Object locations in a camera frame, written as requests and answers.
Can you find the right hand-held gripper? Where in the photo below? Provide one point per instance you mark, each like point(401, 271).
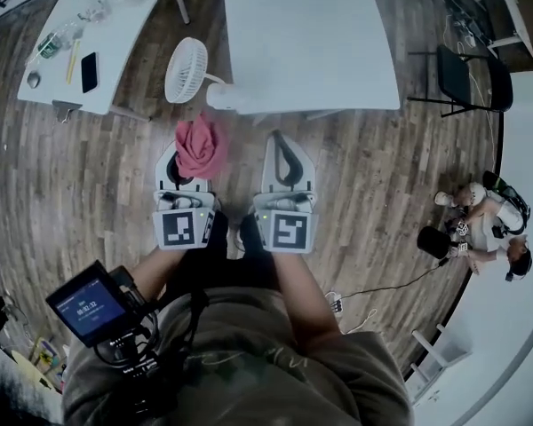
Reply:
point(288, 229)

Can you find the white standing desk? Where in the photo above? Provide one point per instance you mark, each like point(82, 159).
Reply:
point(511, 11)

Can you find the white table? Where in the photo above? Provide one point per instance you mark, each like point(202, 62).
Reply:
point(124, 25)
point(311, 38)

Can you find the black folding chair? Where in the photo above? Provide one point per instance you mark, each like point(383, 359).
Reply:
point(453, 78)

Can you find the person's right forearm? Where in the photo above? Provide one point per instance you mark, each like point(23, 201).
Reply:
point(306, 300)

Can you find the pink cloth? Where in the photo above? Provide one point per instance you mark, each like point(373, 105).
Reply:
point(202, 149)

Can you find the black chest monitor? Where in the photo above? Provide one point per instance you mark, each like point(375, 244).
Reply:
point(89, 311)

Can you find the person's olive shirt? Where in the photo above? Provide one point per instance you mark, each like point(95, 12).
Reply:
point(248, 371)

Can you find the yellow wooden toy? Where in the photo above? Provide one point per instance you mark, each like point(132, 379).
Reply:
point(29, 368)

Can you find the grey computer mouse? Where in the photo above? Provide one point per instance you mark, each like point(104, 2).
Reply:
point(34, 79)

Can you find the black smartphone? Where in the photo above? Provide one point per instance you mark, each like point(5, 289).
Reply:
point(89, 73)

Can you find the clear plastic cup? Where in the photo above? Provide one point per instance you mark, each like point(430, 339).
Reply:
point(95, 10)

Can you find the grey table clamp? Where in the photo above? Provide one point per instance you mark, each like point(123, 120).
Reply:
point(66, 107)

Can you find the yellow pencil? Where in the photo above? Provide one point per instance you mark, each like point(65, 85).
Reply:
point(73, 61)

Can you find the black chest camera rig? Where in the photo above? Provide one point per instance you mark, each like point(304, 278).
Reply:
point(133, 357)

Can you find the person's left forearm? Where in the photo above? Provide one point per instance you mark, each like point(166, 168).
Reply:
point(155, 273)

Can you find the white wooden shelf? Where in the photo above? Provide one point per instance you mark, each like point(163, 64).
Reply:
point(448, 357)

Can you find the black bucket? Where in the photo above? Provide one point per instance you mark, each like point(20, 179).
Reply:
point(433, 241)

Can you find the small white desk fan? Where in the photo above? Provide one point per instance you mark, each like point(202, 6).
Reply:
point(186, 71)

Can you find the white power strip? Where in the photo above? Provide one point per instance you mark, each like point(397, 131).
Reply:
point(336, 302)

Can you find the person's black trousers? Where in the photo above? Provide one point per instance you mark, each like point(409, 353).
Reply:
point(253, 264)

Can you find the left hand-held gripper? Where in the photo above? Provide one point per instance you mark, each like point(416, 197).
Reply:
point(177, 229)

